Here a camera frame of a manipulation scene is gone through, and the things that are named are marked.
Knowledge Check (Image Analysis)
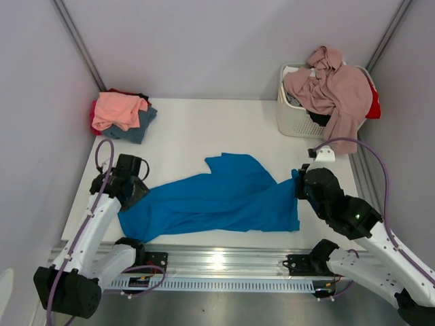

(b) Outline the blue t shirt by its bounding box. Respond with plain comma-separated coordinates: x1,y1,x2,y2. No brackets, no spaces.
118,153,300,242

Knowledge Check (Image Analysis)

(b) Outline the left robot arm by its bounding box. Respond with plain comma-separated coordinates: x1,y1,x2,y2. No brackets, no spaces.
33,154,150,319

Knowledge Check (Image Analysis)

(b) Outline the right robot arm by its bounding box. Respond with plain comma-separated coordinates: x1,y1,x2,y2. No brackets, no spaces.
296,164,434,325

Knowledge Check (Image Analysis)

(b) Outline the grey blue folded shirt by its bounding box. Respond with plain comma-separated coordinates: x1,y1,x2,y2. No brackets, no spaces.
101,107,159,145

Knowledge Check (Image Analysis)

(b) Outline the white laundry basket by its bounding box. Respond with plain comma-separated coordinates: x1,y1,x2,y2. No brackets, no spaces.
276,62,376,139

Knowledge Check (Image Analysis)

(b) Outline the salmon pink folded shirt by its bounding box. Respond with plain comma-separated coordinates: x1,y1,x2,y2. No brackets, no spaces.
91,92,150,132

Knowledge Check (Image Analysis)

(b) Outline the grey garment in basket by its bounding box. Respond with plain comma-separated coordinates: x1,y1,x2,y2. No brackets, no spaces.
285,92,302,107

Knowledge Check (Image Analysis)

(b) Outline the black folded shirt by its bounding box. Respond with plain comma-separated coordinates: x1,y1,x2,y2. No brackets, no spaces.
134,93,151,105

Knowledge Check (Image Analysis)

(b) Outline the red shirt in basket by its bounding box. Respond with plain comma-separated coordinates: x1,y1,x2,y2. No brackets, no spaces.
366,83,381,120

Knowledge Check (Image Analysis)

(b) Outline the dusty pink shirt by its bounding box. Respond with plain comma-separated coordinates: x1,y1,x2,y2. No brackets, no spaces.
283,46,373,154

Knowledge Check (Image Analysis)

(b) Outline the right corner metal profile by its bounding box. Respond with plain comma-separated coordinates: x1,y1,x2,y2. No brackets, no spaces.
366,0,415,73

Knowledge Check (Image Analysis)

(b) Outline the corner metal profile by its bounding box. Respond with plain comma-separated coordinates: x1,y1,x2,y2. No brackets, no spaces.
50,0,107,92
366,0,415,73

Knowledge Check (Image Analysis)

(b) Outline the left corner metal profile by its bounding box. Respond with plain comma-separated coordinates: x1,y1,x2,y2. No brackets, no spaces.
50,0,107,92

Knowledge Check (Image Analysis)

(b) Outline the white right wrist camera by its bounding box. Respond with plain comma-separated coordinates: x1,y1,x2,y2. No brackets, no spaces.
308,145,336,163

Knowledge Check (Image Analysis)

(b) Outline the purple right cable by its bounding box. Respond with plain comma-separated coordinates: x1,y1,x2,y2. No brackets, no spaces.
314,137,435,303

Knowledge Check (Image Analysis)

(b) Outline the purple cable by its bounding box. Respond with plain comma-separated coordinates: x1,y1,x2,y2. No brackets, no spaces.
314,137,435,303
46,138,167,326

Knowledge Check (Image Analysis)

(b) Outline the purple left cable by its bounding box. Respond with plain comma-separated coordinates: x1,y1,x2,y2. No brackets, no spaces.
46,138,167,326

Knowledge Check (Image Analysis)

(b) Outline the white slotted cable duct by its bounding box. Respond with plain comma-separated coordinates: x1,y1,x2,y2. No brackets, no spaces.
107,276,315,293

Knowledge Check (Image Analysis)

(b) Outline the aluminium mounting rail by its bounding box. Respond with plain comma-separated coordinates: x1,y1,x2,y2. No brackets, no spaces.
50,241,378,281

